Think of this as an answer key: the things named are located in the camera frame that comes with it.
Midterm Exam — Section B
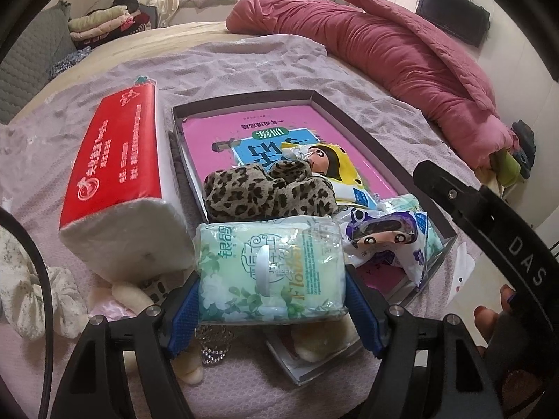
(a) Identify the purple toy car packet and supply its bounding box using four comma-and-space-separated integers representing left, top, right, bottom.
341, 207, 431, 291

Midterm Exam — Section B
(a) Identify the stack of dark clothes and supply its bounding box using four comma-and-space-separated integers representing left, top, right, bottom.
511, 120, 536, 179

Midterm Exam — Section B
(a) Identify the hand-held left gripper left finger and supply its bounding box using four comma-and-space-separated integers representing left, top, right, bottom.
51, 277, 202, 419

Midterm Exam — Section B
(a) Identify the floral white cloth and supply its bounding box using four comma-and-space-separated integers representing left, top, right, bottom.
0, 227, 90, 339

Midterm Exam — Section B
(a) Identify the sparkly silver scrunchie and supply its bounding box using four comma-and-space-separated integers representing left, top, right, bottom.
196, 326, 232, 365

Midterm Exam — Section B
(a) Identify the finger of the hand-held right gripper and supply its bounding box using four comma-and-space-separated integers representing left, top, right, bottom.
413, 161, 487, 228

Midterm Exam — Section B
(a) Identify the leopard print cloth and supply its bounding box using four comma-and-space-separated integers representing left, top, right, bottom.
203, 160, 339, 223

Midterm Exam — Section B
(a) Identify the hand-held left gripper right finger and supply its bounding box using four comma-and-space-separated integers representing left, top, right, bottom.
345, 277, 507, 419

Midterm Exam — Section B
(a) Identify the black cable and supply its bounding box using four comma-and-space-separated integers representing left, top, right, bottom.
0, 207, 55, 419

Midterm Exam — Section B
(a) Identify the pile of folded clothes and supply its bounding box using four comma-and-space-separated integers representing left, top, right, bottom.
67, 0, 158, 51

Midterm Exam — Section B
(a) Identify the pink picture book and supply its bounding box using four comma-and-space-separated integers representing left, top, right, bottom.
180, 102, 413, 297

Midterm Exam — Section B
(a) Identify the booklet under wipes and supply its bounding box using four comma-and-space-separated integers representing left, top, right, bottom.
262, 325, 365, 385

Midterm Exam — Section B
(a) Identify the person's right hand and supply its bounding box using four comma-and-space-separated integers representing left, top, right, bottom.
474, 285, 516, 356

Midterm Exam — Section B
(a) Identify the dark shallow box tray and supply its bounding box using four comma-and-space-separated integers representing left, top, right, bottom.
170, 88, 458, 310

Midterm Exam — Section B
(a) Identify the grey padded headboard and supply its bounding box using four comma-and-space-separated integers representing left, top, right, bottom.
0, 2, 77, 125

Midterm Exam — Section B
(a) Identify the yellow doll toy packet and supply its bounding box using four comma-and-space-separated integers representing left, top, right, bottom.
279, 142, 380, 208

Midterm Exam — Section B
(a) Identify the cream plush toy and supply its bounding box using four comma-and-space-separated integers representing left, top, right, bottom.
290, 314, 361, 361
87, 271, 206, 385

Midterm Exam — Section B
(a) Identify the red tissue paper pack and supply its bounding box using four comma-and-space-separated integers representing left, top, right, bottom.
58, 84, 197, 280

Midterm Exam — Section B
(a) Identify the white printed pouch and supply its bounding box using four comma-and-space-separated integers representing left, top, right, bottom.
452, 242, 479, 295

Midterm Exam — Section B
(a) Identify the pink duvet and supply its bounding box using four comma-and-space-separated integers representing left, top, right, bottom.
226, 0, 518, 171

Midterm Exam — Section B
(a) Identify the wall-mounted black television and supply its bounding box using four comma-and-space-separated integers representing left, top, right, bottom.
415, 0, 491, 48

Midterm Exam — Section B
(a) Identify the blue patterned cloth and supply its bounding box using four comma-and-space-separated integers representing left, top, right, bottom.
48, 48, 92, 79

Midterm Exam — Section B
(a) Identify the green pillow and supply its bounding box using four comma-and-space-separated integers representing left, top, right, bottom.
491, 148, 522, 186

